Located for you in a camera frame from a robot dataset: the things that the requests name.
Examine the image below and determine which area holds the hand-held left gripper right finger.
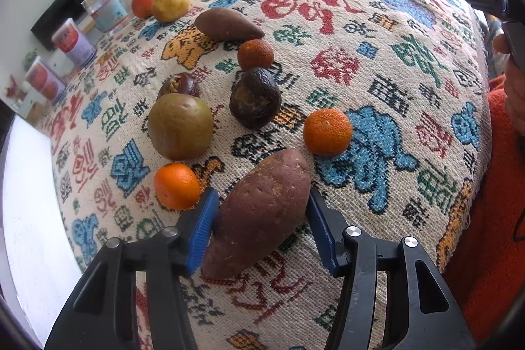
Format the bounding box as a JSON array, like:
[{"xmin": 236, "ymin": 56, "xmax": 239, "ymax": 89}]
[{"xmin": 305, "ymin": 188, "xmax": 480, "ymax": 350}]

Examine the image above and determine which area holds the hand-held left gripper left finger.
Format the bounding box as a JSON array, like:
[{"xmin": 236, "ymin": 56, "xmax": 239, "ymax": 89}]
[{"xmin": 44, "ymin": 187, "xmax": 220, "ymax": 350}]

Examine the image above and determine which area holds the large sweet potato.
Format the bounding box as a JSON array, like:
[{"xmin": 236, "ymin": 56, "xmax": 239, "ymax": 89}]
[{"xmin": 201, "ymin": 148, "xmax": 313, "ymax": 280}]

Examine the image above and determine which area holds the brown dried fruit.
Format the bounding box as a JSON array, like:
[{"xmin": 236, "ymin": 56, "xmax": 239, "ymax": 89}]
[{"xmin": 157, "ymin": 72, "xmax": 202, "ymax": 101}]

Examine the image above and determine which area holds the red apple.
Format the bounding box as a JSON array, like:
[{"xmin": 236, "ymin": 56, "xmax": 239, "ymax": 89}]
[{"xmin": 131, "ymin": 0, "xmax": 160, "ymax": 19}]

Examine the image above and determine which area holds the person's right hand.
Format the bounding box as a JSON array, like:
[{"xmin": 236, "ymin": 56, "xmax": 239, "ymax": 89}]
[{"xmin": 492, "ymin": 34, "xmax": 525, "ymax": 117}]

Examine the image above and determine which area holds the green round fruit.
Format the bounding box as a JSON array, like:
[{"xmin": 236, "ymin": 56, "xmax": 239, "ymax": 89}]
[{"xmin": 148, "ymin": 93, "xmax": 215, "ymax": 161}]

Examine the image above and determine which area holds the patterned woven tablecloth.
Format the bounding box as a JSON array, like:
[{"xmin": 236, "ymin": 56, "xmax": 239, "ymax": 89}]
[{"xmin": 39, "ymin": 0, "xmax": 493, "ymax": 350}]

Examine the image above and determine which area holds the dark wrinkled fruit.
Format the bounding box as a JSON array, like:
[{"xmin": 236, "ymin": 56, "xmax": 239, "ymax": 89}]
[{"xmin": 229, "ymin": 67, "xmax": 283, "ymax": 130}]

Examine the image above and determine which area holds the orange red cloth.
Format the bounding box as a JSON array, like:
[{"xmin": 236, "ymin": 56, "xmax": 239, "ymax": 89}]
[{"xmin": 445, "ymin": 75, "xmax": 525, "ymax": 342}]

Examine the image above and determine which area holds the white board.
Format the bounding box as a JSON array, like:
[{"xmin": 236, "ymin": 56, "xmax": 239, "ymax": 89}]
[{"xmin": 0, "ymin": 114, "xmax": 83, "ymax": 338}]

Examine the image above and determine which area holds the small dark orange tangerine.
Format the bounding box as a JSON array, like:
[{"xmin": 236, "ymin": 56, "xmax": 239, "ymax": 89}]
[{"xmin": 237, "ymin": 39, "xmax": 275, "ymax": 72}]

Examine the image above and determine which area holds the small sweet potato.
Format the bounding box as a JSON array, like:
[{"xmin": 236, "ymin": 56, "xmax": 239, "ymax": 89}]
[{"xmin": 194, "ymin": 8, "xmax": 265, "ymax": 42}]

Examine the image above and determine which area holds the pink labelled can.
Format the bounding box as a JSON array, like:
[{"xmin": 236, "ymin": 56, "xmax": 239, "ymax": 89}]
[
  {"xmin": 51, "ymin": 18, "xmax": 98, "ymax": 68},
  {"xmin": 25, "ymin": 57, "xmax": 66, "ymax": 102}
]

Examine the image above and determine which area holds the yellow potato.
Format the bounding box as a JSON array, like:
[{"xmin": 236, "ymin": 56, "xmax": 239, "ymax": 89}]
[{"xmin": 151, "ymin": 0, "xmax": 191, "ymax": 23}]

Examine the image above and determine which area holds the clear plastic container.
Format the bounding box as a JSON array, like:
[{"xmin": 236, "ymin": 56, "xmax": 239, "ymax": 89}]
[{"xmin": 81, "ymin": 0, "xmax": 131, "ymax": 35}]

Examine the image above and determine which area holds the black television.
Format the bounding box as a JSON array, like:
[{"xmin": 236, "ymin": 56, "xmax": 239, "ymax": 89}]
[{"xmin": 31, "ymin": 0, "xmax": 91, "ymax": 51}]

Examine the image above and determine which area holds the black cable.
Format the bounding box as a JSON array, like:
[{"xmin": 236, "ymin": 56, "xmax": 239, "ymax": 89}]
[{"xmin": 513, "ymin": 206, "xmax": 525, "ymax": 244}]

